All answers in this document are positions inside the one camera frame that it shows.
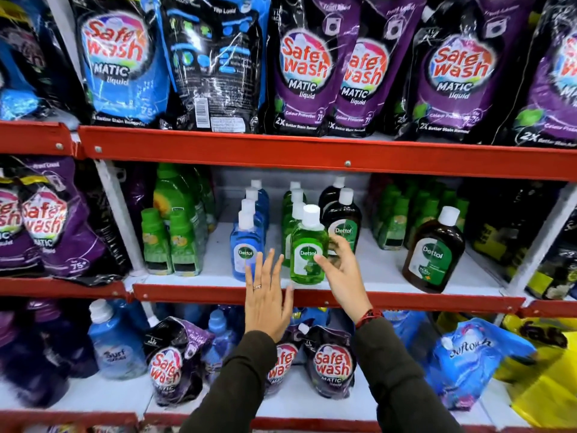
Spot person's left hand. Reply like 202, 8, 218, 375
244, 249, 295, 343

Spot person's right hand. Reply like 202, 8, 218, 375
314, 235, 375, 325

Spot person's right forearm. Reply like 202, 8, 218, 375
354, 317, 464, 433

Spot person's left forearm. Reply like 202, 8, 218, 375
179, 330, 279, 433

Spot blue antiseptic bottle white cap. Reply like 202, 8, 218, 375
245, 188, 270, 226
240, 198, 267, 239
230, 210, 265, 281
250, 179, 270, 208

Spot small brown antiseptic bottle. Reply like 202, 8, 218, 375
322, 188, 362, 256
318, 177, 346, 217

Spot white shelf board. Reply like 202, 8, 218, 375
0, 363, 530, 426
124, 220, 505, 297

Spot purple detergent pouch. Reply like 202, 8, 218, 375
264, 324, 304, 398
143, 316, 214, 407
493, 0, 577, 149
264, 0, 362, 137
397, 0, 536, 145
328, 0, 427, 139
298, 323, 358, 400
16, 156, 115, 281
0, 169, 43, 276

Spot small blue detergent bottle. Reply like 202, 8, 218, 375
201, 309, 237, 386

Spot small green cleaner bottle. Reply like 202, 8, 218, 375
169, 209, 202, 277
141, 208, 173, 276

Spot rows of green capped bottles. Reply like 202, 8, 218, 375
371, 175, 470, 251

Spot light blue refill pouch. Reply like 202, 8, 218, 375
382, 310, 435, 363

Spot large brown antiseptic bottle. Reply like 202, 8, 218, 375
402, 206, 466, 294

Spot group of large green bottles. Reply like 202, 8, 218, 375
152, 163, 218, 255

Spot blue detergent bottle white cap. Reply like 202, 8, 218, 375
87, 299, 148, 380

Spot white metal shelf upright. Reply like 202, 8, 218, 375
44, 0, 147, 278
501, 182, 577, 298

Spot blue fabric softener pouch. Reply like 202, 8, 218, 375
426, 317, 538, 412

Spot black blue detergent pouch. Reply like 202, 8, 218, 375
155, 0, 272, 134

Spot group of dark purple bottles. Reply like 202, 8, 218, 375
0, 298, 99, 408

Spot dark pouches with yellow print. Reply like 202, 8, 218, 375
525, 209, 577, 301

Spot yellow detergent pouch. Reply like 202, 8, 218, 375
493, 313, 577, 430

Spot dark blue detergent pouch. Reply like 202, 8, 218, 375
0, 0, 88, 123

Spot red wrist bracelet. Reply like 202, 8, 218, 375
355, 309, 384, 330

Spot red metal shelf rail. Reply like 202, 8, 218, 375
0, 120, 76, 157
517, 299, 577, 319
0, 409, 139, 433
0, 277, 130, 301
78, 125, 577, 183
141, 413, 577, 433
132, 283, 527, 315

